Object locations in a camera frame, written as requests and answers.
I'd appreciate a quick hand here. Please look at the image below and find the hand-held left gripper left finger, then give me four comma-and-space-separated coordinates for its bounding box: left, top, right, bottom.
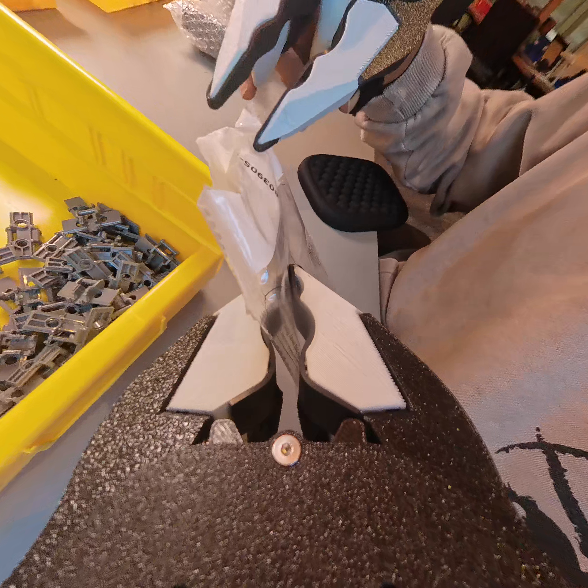
166, 290, 279, 440

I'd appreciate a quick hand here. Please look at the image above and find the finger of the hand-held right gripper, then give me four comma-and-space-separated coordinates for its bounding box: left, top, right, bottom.
253, 0, 400, 152
207, 0, 318, 111

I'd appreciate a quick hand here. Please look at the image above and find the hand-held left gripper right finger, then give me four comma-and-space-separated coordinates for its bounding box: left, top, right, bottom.
290, 265, 408, 440

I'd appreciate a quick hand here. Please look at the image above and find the clear plastic bag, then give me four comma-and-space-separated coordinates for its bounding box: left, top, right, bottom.
164, 0, 238, 58

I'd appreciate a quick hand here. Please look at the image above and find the large clear labelled bag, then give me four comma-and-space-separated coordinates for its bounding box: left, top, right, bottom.
196, 111, 322, 368

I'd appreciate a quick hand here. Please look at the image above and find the person's right forearm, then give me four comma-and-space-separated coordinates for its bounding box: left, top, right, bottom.
354, 23, 552, 217

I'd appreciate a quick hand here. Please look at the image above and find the person's right hand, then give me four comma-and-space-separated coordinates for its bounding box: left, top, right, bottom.
241, 46, 322, 102

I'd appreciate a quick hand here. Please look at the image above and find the yellow divided bin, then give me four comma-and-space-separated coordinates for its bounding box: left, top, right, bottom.
88, 0, 166, 13

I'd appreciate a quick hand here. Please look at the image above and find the person's beige sweatshirt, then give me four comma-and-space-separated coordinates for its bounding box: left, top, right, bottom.
382, 69, 588, 588

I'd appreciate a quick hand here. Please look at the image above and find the black textured pad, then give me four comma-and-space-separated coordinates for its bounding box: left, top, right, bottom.
297, 154, 409, 232

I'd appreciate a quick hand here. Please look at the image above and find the pile of grey connector parts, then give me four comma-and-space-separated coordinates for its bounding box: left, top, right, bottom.
0, 196, 182, 414

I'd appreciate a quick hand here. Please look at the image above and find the yellow bin with grey parts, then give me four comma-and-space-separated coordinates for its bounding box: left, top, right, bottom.
0, 5, 226, 488

